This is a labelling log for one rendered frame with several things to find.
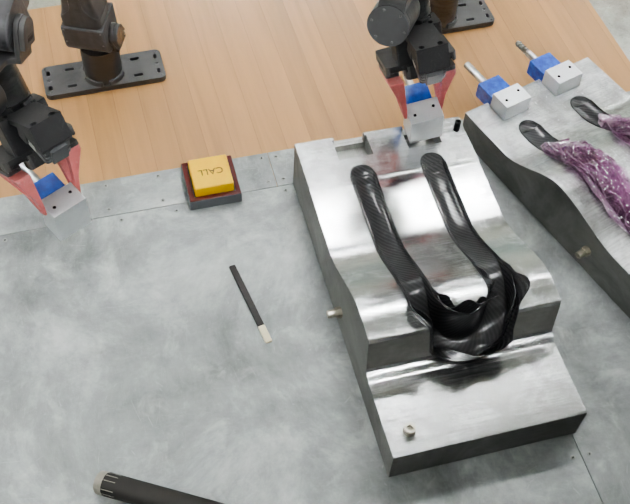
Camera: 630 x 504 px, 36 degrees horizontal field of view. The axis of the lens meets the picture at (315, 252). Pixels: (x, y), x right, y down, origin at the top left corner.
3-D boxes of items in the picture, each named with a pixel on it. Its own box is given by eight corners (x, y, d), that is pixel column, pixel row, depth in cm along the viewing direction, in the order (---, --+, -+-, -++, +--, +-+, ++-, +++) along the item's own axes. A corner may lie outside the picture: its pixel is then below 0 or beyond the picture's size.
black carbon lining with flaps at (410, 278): (343, 176, 142) (347, 132, 134) (445, 158, 145) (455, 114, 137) (417, 379, 123) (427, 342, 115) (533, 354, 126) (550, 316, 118)
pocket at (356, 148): (329, 154, 147) (330, 137, 144) (362, 148, 148) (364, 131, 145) (337, 176, 144) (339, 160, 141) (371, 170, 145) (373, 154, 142)
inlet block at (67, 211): (6, 182, 134) (-2, 158, 129) (37, 164, 136) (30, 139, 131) (61, 241, 129) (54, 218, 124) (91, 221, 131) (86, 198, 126)
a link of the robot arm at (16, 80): (19, 119, 116) (-7, 67, 112) (-21, 128, 117) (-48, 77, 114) (40, 93, 121) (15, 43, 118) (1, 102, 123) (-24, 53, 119)
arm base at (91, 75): (163, 45, 156) (155, 17, 159) (37, 65, 152) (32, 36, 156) (167, 80, 162) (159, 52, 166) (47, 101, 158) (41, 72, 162)
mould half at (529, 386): (292, 182, 150) (295, 122, 139) (449, 154, 155) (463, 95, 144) (388, 477, 122) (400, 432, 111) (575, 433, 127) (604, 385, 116)
